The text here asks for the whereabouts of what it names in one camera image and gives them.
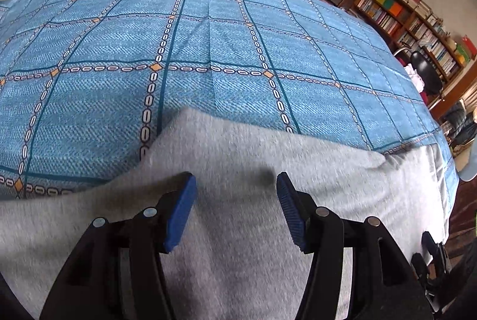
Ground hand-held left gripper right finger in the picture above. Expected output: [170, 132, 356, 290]
[276, 172, 433, 320]

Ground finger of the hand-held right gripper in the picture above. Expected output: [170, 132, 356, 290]
[421, 231, 453, 280]
[411, 252, 430, 285]

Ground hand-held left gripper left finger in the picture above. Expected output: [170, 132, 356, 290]
[39, 172, 197, 320]

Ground grey pants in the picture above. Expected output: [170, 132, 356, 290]
[0, 107, 448, 320]

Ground blue checked bed cover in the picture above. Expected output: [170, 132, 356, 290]
[0, 0, 461, 201]

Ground white garment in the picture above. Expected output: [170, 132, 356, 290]
[404, 64, 426, 93]

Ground black office chair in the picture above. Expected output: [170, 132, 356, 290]
[394, 47, 445, 98]

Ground wooden bookshelf with books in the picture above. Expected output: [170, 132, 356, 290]
[352, 0, 477, 90]

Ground wooden door frame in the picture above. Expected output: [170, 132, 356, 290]
[427, 61, 477, 121]

